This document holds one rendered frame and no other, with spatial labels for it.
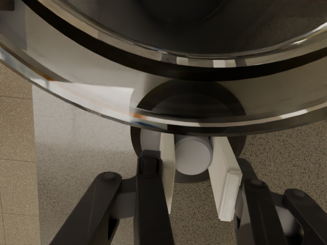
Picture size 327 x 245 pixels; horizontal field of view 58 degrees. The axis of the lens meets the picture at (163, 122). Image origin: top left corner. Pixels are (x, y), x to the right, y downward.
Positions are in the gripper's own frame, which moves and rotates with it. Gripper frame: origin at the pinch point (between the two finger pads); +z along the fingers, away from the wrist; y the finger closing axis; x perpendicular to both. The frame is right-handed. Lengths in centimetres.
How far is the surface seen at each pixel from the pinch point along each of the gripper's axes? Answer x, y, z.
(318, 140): -1.7, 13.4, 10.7
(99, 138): -3.8, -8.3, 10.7
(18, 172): -68, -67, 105
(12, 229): -101, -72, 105
